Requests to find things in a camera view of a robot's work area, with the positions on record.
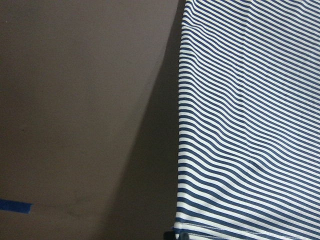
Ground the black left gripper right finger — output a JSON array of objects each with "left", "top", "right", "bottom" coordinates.
[{"left": 178, "top": 232, "right": 190, "bottom": 240}]

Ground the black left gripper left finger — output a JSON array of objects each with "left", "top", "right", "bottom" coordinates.
[{"left": 163, "top": 231, "right": 175, "bottom": 240}]

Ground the blue white striped polo shirt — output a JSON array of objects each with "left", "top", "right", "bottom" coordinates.
[{"left": 173, "top": 0, "right": 320, "bottom": 240}]

